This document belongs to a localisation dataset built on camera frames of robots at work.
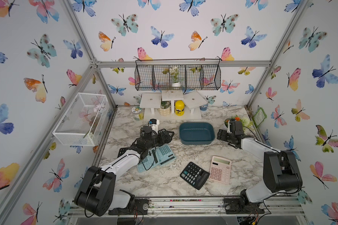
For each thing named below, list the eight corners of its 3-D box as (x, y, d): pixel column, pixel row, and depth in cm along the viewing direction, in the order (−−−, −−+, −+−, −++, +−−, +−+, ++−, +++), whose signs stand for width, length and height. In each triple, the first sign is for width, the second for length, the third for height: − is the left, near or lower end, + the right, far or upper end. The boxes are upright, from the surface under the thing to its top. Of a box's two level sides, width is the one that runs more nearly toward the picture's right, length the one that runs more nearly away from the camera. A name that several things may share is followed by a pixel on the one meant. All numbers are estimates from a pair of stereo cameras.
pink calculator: (207, 178, 85) (208, 176, 83) (211, 157, 94) (211, 155, 92) (228, 184, 83) (230, 183, 81) (230, 162, 92) (231, 160, 89)
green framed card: (256, 127, 111) (262, 119, 104) (250, 115, 119) (255, 107, 112) (262, 127, 111) (269, 119, 104) (257, 115, 119) (262, 107, 112)
